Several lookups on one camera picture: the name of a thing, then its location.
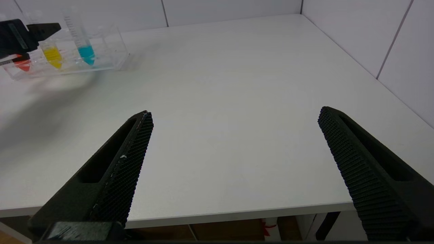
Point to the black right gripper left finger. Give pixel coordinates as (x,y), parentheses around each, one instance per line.
(115,176)

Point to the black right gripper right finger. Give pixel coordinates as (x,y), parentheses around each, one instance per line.
(369,169)

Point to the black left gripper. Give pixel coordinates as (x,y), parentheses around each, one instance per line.
(13,39)

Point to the test tube with yellow pigment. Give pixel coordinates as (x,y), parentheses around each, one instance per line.
(53,57)

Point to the test tube with blue pigment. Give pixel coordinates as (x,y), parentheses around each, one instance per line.
(86,52)

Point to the test tube with red pigment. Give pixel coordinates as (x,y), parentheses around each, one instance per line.
(23,65)

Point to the clear acrylic test tube rack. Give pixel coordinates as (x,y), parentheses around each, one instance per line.
(108,51)

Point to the black table leg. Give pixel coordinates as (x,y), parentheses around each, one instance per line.
(327,225)

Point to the red and white object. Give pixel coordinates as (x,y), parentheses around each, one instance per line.
(269,230)

